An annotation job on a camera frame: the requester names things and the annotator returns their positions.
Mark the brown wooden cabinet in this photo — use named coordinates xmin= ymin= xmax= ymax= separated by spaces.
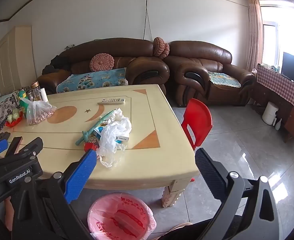
xmin=251 ymin=80 xmax=294 ymax=141

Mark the pink round cushion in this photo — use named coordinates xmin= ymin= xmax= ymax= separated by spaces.
xmin=153 ymin=37 xmax=171 ymax=58
xmin=89 ymin=53 xmax=115 ymax=72

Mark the window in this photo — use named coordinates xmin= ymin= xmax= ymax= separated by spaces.
xmin=259 ymin=0 xmax=294 ymax=66

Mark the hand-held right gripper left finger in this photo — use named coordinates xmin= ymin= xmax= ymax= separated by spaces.
xmin=10 ymin=149 xmax=97 ymax=240

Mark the green armchair seat cover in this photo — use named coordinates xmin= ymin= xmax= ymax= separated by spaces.
xmin=208 ymin=71 xmax=242 ymax=88

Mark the pink curtain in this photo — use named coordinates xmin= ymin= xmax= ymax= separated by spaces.
xmin=246 ymin=0 xmax=264 ymax=72

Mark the pink lined trash bin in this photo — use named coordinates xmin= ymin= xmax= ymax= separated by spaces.
xmin=87 ymin=192 xmax=154 ymax=240

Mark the brown leather sofa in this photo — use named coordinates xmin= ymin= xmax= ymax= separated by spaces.
xmin=37 ymin=38 xmax=170 ymax=96

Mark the white remote control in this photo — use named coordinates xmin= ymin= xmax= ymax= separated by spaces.
xmin=98 ymin=98 xmax=126 ymax=105

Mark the brown leather armchair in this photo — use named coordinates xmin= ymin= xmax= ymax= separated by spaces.
xmin=164 ymin=40 xmax=257 ymax=107

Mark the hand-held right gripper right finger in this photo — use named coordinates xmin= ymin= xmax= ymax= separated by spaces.
xmin=195 ymin=148 xmax=285 ymax=240

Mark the red plastic chair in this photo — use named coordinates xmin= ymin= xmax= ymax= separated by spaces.
xmin=181 ymin=98 xmax=213 ymax=151

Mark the green toy figure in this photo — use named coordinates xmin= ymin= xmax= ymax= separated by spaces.
xmin=16 ymin=90 xmax=30 ymax=114

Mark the blue and white medicine box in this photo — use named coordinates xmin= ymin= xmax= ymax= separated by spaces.
xmin=92 ymin=126 xmax=130 ymax=143

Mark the white cylindrical appliance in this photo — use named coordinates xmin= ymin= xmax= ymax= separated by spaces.
xmin=262 ymin=101 xmax=279 ymax=126

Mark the smartphone with pink case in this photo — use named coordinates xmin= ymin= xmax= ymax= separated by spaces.
xmin=5 ymin=136 xmax=23 ymax=156

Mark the clear bag of peanuts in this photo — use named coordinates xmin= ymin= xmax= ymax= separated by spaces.
xmin=19 ymin=98 xmax=57 ymax=126

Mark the black wall cable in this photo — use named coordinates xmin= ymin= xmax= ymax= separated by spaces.
xmin=143 ymin=0 xmax=160 ymax=40

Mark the white tissue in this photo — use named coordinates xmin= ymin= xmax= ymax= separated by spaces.
xmin=97 ymin=108 xmax=132 ymax=168

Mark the cream wardrobe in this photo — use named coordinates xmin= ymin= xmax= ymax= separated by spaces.
xmin=0 ymin=25 xmax=37 ymax=96

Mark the green toy stick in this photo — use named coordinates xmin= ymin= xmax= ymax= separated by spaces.
xmin=75 ymin=110 xmax=117 ymax=146

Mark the clear bottle with brown cap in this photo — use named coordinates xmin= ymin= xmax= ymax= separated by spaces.
xmin=31 ymin=81 xmax=42 ymax=102

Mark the red checked cloth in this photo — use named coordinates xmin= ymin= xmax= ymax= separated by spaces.
xmin=256 ymin=63 xmax=294 ymax=117

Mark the dark clothes pile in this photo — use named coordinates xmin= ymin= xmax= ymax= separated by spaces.
xmin=42 ymin=54 xmax=73 ymax=75

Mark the red plate of green fruit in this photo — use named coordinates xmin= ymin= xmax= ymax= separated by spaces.
xmin=5 ymin=108 xmax=22 ymax=128

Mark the blue floral sofa cover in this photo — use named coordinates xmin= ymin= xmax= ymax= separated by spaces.
xmin=56 ymin=67 xmax=129 ymax=94

